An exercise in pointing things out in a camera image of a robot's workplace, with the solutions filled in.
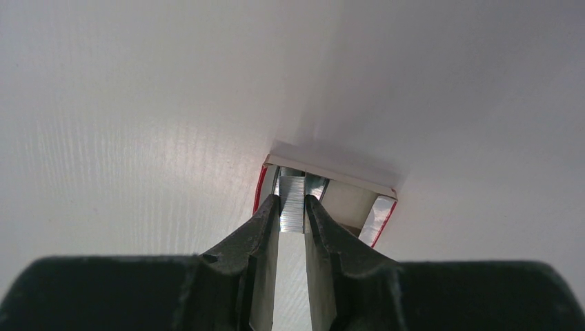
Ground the red staple box tray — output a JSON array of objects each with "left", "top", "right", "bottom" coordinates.
[{"left": 252, "top": 154, "right": 398, "bottom": 248}]

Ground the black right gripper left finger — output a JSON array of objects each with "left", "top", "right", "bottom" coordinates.
[{"left": 1, "top": 194, "right": 280, "bottom": 330}]

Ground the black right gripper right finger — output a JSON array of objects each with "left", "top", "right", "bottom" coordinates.
[{"left": 305, "top": 195, "right": 584, "bottom": 330}]

